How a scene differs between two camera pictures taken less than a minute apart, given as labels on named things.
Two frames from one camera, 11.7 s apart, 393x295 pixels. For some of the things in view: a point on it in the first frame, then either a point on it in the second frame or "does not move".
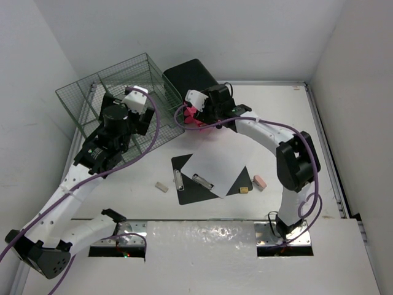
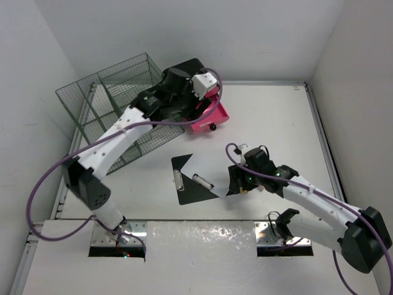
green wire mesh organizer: (83, 99) does not move
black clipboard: (189, 190) does not move
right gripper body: (210, 112) to (252, 180)
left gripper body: (134, 126) to (186, 105)
